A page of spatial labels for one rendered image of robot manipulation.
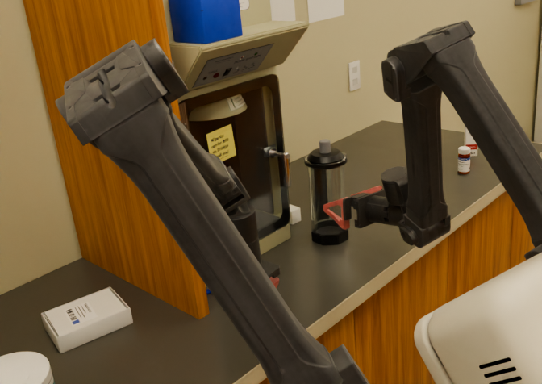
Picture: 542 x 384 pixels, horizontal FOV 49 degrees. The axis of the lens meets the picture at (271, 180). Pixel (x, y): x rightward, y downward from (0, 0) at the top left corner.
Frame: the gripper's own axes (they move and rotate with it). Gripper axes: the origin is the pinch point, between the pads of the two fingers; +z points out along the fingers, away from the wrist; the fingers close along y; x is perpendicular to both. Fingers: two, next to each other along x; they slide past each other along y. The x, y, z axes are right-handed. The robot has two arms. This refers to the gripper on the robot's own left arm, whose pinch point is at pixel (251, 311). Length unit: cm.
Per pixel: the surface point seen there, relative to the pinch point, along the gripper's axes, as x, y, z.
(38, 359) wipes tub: 28.2, 21.2, -0.5
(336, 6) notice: -133, 69, -28
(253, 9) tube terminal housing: -45, 32, -43
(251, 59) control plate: -35, 25, -34
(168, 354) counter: 4.3, 20.7, 15.5
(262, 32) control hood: -35, 21, -40
